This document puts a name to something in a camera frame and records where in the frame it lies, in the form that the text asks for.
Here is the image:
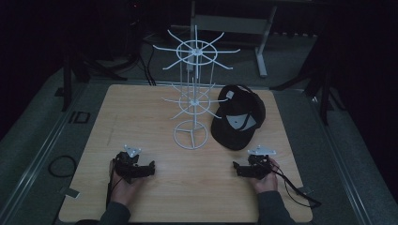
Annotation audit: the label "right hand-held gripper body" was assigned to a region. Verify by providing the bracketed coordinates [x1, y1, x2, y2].
[244, 144, 278, 180]

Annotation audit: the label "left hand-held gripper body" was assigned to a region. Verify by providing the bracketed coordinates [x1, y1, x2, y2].
[112, 143, 145, 185]

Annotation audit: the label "person's right hand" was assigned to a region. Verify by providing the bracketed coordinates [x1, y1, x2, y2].
[249, 157, 280, 195]

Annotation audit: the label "person's left hand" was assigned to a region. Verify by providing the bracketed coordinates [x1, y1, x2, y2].
[109, 158, 145, 208]

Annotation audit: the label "black baseball cap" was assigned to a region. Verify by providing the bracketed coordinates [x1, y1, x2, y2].
[209, 83, 268, 152]

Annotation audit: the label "black tripod stand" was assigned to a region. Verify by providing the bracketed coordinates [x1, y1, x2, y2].
[60, 46, 129, 113]
[269, 31, 346, 127]

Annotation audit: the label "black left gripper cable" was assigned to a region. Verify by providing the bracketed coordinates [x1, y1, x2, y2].
[105, 158, 119, 208]

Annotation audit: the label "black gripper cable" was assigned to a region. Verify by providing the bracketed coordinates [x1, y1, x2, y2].
[105, 158, 119, 208]
[270, 160, 323, 209]

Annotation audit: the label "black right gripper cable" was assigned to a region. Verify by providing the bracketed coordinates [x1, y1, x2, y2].
[270, 160, 323, 209]

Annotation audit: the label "black rectangular floor frame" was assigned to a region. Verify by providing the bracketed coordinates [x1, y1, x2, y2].
[68, 110, 92, 125]

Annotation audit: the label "black coiled floor cable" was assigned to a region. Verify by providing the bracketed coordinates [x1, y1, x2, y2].
[47, 155, 79, 179]

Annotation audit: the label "white wire display rack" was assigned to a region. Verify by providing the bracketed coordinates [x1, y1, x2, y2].
[152, 24, 241, 151]

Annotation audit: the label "black hanging cables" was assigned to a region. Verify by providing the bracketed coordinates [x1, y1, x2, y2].
[136, 31, 158, 87]

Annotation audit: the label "grey metal frame stand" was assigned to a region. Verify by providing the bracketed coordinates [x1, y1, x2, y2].
[189, 0, 279, 79]

